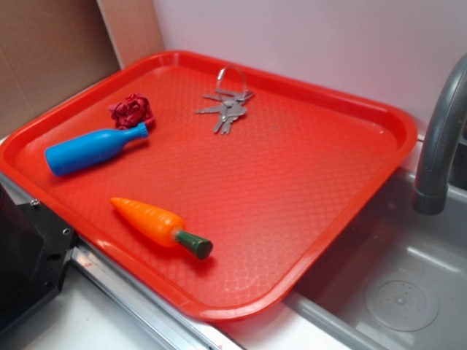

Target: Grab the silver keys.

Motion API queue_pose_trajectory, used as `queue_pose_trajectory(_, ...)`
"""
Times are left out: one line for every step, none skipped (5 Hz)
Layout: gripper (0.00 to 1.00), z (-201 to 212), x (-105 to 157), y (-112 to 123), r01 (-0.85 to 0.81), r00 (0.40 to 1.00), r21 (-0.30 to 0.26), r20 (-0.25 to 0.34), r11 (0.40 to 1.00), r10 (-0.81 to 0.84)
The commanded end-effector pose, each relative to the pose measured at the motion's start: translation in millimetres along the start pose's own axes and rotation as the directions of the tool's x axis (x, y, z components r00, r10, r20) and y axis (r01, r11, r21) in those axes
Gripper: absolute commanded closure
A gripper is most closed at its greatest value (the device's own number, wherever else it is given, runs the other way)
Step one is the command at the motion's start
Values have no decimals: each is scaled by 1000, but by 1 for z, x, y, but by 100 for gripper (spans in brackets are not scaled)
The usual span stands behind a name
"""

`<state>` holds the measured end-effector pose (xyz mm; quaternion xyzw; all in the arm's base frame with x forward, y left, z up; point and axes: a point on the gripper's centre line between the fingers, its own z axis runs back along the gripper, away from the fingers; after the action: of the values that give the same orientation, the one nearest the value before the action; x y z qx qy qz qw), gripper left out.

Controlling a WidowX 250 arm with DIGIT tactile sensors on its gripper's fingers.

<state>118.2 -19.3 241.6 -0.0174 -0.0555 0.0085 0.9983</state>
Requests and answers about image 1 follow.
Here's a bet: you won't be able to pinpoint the silver keys on ring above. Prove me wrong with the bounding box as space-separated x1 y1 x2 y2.
195 65 255 135

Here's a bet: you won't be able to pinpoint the red plastic tray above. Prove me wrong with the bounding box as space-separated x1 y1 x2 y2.
1 52 417 322

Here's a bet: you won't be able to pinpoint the grey plastic faucet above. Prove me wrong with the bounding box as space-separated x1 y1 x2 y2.
412 56 466 215

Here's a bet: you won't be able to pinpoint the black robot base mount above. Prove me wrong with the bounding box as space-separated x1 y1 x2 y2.
1 187 76 335

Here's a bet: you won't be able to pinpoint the brown cardboard panel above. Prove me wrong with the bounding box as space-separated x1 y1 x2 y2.
1 1 165 136

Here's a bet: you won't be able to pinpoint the grey plastic sink basin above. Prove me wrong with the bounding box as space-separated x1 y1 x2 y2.
224 171 466 349

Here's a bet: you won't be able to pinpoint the orange toy carrot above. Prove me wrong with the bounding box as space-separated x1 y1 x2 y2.
109 197 213 260

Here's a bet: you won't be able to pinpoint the blue plastic toy bottle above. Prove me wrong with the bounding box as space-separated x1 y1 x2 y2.
45 122 149 176

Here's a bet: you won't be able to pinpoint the silver metal rail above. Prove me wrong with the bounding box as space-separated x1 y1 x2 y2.
0 171 223 350

